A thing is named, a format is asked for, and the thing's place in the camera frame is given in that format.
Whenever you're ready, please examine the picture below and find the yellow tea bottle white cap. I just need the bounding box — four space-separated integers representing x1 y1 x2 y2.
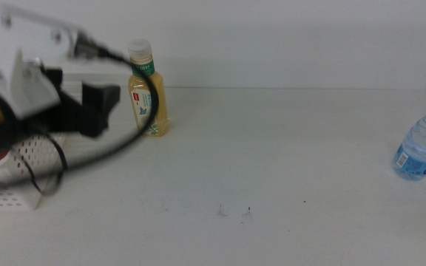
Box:
126 38 170 137

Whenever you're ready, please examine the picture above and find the clear water bottle blue cap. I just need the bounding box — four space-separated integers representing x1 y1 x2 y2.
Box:
392 101 426 182

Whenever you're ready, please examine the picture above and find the white perforated plastic basket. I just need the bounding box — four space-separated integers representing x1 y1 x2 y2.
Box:
0 131 69 211

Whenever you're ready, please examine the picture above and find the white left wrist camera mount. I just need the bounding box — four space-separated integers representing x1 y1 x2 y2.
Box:
0 3 85 120

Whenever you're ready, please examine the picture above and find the thin black cable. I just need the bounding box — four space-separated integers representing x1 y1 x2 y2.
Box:
19 131 69 197

